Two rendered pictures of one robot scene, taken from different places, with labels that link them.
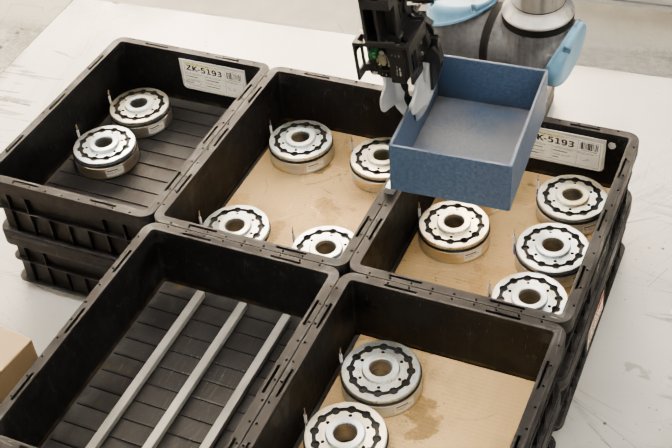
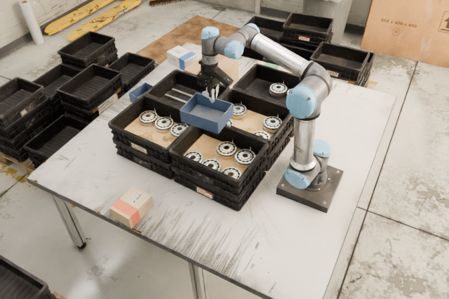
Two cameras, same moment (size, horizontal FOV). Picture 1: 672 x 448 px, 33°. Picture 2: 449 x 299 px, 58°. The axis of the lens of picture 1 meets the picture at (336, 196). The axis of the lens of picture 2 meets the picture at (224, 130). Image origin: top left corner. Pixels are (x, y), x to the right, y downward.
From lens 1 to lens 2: 2.13 m
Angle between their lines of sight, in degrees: 68
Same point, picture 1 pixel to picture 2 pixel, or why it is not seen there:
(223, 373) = not seen: hidden behind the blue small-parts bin
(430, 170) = (190, 103)
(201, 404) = not seen: hidden behind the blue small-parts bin
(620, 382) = (186, 199)
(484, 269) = (212, 156)
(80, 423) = (188, 91)
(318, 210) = (246, 127)
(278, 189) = (257, 121)
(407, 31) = (204, 75)
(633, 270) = (228, 213)
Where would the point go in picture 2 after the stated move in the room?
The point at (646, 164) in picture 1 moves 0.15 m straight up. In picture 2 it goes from (281, 231) to (283, 211)
